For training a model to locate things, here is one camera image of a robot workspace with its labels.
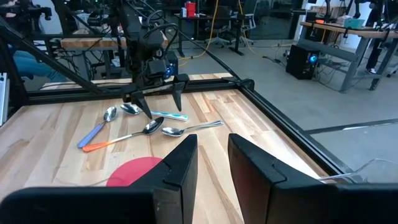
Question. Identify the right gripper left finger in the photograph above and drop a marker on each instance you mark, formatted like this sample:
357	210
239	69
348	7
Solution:
155	202

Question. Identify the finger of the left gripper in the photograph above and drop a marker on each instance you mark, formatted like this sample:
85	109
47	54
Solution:
179	93
140	101

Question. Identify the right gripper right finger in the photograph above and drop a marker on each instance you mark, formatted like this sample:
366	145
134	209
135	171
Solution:
280	202

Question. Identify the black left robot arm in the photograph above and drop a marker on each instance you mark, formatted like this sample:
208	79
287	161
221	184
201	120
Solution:
130	18

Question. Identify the PC tower with blue fans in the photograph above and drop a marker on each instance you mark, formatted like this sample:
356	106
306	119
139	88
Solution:
171	67

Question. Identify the pink plastic bowl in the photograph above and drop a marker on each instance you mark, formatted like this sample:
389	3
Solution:
133	172

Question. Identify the small white box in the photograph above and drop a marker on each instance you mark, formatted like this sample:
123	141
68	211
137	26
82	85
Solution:
183	12

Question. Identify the red container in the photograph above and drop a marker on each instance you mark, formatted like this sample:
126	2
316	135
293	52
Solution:
190	9

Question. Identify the black office chair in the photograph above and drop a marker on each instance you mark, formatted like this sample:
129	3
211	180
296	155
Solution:
220	25

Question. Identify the black desk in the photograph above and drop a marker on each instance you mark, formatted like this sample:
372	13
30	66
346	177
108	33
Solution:
211	17

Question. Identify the grey office chair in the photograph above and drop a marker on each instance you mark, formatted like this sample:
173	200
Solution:
248	28

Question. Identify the person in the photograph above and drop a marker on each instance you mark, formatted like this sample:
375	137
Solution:
34	67
376	46

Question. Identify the black PC tower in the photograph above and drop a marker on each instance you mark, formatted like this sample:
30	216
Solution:
300	62

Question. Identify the silver aluminium extrusion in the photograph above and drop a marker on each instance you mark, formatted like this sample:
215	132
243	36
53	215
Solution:
3	99

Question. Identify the long wooden workbench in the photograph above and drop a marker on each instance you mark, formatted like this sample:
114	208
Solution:
351	31

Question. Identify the teal box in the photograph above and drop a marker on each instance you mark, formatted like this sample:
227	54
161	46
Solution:
354	23

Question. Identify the thin black frame brace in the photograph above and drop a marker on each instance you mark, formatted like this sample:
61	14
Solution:
211	57

